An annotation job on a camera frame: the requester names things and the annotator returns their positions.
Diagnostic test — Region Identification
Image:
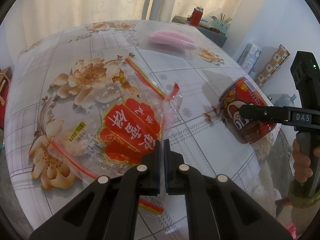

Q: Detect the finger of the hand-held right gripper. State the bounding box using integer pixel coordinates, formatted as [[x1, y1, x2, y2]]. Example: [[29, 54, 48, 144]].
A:
[[239, 104, 290, 125]]

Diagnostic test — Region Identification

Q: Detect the pink sponge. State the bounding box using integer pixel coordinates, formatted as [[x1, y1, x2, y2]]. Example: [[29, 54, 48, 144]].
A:
[[136, 21, 200, 60]]

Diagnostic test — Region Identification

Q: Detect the empty blue water jug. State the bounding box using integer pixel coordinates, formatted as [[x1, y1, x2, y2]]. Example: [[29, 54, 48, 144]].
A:
[[267, 94, 298, 109]]

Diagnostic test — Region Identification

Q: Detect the person's right hand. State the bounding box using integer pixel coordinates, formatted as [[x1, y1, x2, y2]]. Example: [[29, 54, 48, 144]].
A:
[[292, 139, 313, 182]]

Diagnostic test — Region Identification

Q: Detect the brown paper bag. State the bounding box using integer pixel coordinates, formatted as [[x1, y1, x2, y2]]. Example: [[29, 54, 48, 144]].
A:
[[0, 66, 13, 105]]

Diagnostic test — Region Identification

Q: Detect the blue white tissue pack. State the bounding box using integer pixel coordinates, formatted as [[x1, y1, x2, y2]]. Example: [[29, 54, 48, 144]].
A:
[[236, 43, 262, 73]]

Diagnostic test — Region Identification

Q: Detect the red thermos flask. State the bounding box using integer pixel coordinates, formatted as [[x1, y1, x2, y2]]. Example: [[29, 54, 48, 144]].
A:
[[190, 6, 203, 26]]

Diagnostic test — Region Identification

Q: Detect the red food can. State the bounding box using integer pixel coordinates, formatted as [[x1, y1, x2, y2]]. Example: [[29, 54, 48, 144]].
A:
[[219, 77, 278, 144]]

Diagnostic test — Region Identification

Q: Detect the checkered paper roll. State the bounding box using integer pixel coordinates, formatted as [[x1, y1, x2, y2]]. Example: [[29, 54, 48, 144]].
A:
[[254, 44, 291, 88]]

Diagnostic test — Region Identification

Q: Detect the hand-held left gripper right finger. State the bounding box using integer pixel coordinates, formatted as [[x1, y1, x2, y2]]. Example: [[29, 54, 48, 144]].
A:
[[164, 139, 293, 240]]

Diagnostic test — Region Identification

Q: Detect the grey cabinet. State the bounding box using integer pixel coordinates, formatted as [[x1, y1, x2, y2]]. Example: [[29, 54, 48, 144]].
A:
[[172, 15, 228, 48]]

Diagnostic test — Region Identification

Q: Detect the teal plastic basket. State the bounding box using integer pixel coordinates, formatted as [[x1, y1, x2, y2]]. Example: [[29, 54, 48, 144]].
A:
[[211, 20, 231, 34]]

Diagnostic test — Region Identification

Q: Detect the clear bag with red print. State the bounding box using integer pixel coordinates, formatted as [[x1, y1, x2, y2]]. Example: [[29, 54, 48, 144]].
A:
[[47, 57, 182, 215]]

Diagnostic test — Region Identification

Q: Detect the floral tablecloth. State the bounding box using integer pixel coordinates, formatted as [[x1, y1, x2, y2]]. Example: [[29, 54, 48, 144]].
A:
[[4, 19, 282, 240]]

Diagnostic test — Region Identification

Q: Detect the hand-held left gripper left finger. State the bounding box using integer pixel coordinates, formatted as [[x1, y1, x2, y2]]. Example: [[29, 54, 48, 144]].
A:
[[29, 140, 164, 240]]

